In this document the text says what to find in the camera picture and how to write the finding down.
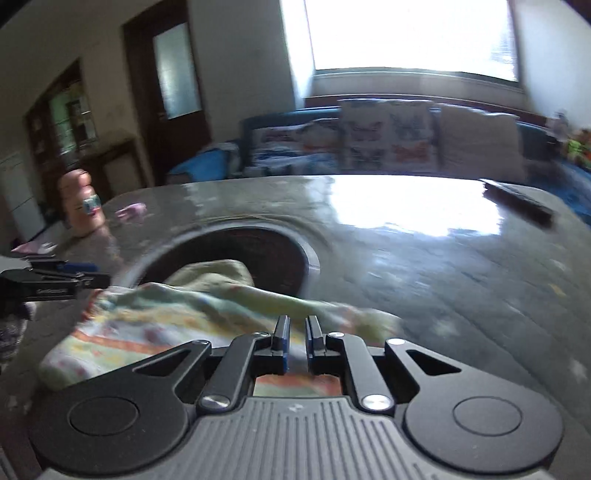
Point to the white pillow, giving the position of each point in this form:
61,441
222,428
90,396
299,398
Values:
480,143

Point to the square butterfly print pillow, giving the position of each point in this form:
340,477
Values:
388,134

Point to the white appliance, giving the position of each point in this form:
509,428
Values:
18,203

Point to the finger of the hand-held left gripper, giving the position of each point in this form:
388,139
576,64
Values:
92,280
81,266

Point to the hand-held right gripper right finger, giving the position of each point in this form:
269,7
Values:
310,344

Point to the brown plush toy neon vest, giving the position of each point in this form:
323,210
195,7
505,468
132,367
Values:
577,147

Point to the black and white plush toy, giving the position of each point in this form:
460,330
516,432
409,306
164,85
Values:
559,122

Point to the dark blue sofa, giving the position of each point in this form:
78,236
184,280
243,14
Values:
540,143

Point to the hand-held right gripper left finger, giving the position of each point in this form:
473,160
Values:
286,344

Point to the round dark table inset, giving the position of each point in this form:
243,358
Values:
268,249

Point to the long butterfly print pillow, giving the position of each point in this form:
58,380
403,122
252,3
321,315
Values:
295,147

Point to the dark wooden display cabinet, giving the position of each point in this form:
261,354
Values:
60,124

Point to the dark wooden door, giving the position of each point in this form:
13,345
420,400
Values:
152,138

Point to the pink cartoon water bottle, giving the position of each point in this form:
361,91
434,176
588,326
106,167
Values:
83,194

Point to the pastel patterned child's garment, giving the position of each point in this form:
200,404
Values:
161,318

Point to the small pink object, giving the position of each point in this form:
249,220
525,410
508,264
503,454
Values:
131,212

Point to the window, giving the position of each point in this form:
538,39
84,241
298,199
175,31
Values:
411,37

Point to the black remote control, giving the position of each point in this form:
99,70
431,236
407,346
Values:
517,201

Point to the blue cushion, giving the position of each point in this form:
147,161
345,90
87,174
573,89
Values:
203,166

